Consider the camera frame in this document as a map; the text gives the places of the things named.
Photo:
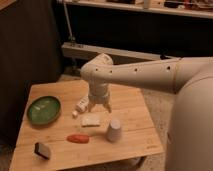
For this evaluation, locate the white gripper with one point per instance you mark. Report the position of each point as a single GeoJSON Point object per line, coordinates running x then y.
{"type": "Point", "coordinates": [99, 94]}

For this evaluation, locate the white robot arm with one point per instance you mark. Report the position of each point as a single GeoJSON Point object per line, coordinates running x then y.
{"type": "Point", "coordinates": [190, 133]}

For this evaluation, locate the green ceramic plate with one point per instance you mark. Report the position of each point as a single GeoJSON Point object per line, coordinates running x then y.
{"type": "Point", "coordinates": [44, 110]}

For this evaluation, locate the black white eraser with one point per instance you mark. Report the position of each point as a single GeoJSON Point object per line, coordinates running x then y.
{"type": "Point", "coordinates": [42, 150]}

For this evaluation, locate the white tube bottle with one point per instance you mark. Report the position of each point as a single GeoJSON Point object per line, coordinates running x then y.
{"type": "Point", "coordinates": [82, 105]}

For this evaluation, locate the red orange carrot toy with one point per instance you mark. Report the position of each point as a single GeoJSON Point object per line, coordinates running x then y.
{"type": "Point", "coordinates": [78, 138]}

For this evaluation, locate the grey metal bench beam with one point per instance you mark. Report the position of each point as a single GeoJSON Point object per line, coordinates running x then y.
{"type": "Point", "coordinates": [88, 52]}

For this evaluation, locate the grey metal stand pole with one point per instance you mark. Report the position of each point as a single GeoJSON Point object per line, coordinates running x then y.
{"type": "Point", "coordinates": [72, 38]}

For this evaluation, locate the wooden wall shelf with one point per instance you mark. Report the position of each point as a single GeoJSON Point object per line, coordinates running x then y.
{"type": "Point", "coordinates": [136, 8]}

